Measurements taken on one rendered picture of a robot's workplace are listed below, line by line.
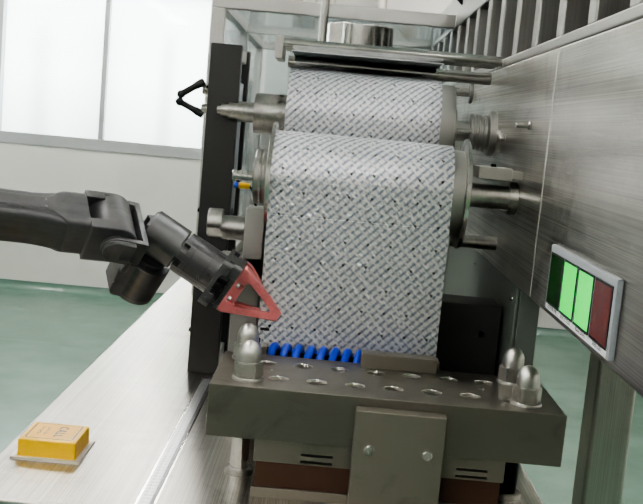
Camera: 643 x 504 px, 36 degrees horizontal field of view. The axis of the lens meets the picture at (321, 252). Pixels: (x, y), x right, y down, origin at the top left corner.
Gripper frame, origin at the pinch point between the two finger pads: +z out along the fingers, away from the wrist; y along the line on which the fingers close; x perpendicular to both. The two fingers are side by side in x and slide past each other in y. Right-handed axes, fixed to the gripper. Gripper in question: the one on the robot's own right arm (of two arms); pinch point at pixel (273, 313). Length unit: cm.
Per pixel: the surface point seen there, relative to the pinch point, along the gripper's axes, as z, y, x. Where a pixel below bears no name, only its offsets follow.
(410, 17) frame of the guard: -6, -103, 54
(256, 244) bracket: -6.8, -7.3, 5.1
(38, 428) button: -16.4, 9.3, -26.6
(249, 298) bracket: -3.4, -7.9, -1.8
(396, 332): 14.6, 0.4, 7.0
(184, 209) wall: -54, -556, -87
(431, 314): 17.0, 0.4, 11.6
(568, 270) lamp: 19.7, 29.3, 26.1
